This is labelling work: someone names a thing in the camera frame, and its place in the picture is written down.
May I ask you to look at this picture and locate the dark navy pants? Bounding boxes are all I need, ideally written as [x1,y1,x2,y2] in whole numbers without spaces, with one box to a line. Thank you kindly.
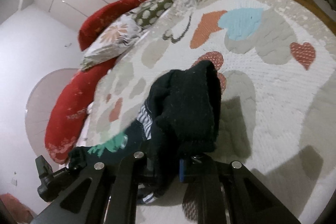
[68,60,222,204]

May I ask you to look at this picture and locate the long red pillow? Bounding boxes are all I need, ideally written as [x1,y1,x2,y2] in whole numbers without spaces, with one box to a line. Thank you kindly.
[45,57,117,165]

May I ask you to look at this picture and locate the rounded pink headboard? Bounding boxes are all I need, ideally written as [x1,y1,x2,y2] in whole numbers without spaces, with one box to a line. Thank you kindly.
[25,68,77,160]

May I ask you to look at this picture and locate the heart pattern quilt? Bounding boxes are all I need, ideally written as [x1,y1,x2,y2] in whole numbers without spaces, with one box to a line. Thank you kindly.
[87,0,335,223]

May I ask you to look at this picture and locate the floral grey pillow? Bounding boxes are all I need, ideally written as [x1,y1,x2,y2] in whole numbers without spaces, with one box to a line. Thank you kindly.
[80,12,142,71]

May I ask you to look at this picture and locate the olive spotted pillow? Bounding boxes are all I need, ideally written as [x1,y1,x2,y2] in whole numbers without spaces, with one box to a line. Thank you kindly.
[132,0,175,29]

